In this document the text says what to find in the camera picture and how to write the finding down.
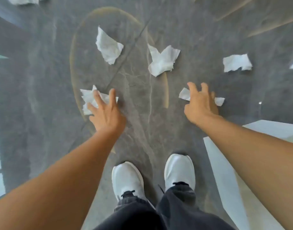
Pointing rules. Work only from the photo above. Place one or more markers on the person's right hand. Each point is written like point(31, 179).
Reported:
point(201, 107)

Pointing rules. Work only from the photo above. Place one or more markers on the person's left hand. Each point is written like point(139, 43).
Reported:
point(108, 117)

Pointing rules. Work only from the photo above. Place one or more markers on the person's right middle finger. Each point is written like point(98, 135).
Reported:
point(204, 88)

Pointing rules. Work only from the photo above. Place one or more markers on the person's right thumb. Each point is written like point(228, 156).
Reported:
point(187, 110)

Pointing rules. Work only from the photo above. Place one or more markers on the person's left fingers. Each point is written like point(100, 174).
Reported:
point(98, 99)

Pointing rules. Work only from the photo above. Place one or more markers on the person's left forearm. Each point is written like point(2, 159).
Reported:
point(55, 186)

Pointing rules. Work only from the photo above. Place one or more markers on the person's right forearm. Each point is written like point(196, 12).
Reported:
point(261, 160)

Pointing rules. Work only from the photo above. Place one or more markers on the person's white right shoe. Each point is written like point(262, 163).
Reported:
point(180, 171)

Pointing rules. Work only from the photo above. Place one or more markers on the person's white shoe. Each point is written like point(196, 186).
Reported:
point(127, 178)
point(180, 171)

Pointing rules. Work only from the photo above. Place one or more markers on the white furniture block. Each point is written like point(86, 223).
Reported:
point(225, 179)

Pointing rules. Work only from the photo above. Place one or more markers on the person's white left shoe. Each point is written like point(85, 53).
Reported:
point(127, 178)

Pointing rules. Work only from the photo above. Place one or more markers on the wooden furniture legs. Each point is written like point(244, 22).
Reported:
point(235, 9)

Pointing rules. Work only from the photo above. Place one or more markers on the person's black trousers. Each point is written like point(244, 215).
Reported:
point(160, 213)

